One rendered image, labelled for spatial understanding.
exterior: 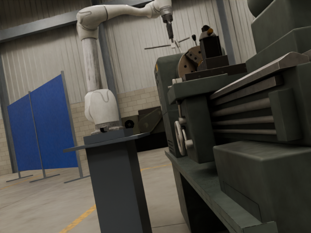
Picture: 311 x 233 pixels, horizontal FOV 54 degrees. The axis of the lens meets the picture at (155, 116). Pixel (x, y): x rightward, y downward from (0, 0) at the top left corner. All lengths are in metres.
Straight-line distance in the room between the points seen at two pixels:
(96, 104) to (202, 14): 11.03
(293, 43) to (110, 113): 1.33
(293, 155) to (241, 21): 12.04
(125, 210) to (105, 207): 0.12
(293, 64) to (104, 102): 1.38
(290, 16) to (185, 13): 11.96
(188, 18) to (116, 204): 11.22
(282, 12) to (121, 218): 1.43
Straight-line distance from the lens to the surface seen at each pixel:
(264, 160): 0.60
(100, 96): 1.87
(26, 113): 9.04
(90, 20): 2.07
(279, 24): 0.81
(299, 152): 0.63
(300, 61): 0.64
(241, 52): 12.31
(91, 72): 2.12
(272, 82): 0.69
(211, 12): 12.67
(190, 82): 1.17
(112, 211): 1.87
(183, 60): 1.97
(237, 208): 0.80
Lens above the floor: 0.77
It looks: 2 degrees up
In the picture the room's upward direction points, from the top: 11 degrees counter-clockwise
